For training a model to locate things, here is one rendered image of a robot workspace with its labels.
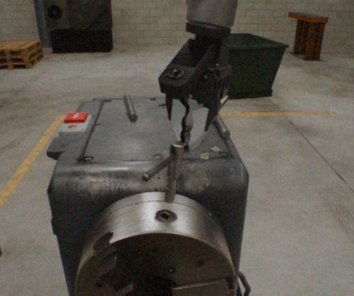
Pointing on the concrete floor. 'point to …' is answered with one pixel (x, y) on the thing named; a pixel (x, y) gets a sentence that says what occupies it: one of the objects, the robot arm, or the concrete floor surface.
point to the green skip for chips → (252, 65)
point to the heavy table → (308, 35)
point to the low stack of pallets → (16, 54)
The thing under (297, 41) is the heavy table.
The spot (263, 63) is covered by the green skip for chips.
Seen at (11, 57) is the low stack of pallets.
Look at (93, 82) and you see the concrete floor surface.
